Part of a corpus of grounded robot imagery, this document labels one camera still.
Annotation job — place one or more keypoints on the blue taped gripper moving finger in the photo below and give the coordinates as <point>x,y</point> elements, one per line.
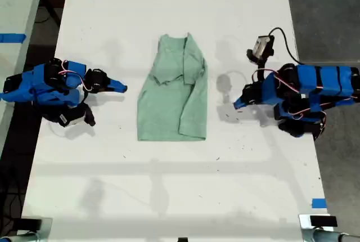
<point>242,106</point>
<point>116,89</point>

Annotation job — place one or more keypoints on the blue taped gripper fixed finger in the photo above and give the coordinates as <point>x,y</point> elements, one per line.
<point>242,102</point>
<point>116,84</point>

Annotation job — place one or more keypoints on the pale green T-shirt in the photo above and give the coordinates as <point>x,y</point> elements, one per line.
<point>168,107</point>

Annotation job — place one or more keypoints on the blue and black arm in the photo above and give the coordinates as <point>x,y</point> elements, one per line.
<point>323,78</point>
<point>36,84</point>

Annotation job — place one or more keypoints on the long blue tape strip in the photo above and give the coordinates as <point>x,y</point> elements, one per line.
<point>12,37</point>

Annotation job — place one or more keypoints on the white side table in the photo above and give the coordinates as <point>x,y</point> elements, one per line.
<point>14,5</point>

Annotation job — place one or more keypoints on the short blue tape strip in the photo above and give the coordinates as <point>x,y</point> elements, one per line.
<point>319,203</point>

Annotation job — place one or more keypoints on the small black box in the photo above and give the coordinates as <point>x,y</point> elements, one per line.
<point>323,221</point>
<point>31,224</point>

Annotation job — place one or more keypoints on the black camera stalk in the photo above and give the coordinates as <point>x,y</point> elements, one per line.
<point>263,69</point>

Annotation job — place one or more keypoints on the black camera box white label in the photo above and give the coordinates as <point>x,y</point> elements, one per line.
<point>74,115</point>

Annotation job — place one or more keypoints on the black camera box grey face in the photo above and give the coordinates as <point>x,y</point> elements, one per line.
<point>261,48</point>

